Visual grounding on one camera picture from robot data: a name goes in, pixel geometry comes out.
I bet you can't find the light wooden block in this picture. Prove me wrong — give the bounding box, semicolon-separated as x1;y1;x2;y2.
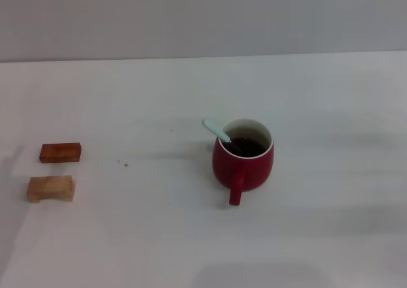
26;175;76;203

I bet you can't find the spoon with light blue handle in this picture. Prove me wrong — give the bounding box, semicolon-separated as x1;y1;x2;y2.
202;118;243;155

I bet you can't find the red ceramic mug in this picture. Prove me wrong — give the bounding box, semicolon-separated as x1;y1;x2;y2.
212;118;275;207

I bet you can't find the dark coffee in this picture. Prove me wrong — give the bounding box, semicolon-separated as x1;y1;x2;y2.
222;136;267;159

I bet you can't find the dark reddish wooden block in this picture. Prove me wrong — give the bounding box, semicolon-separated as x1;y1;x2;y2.
39;142;84;164

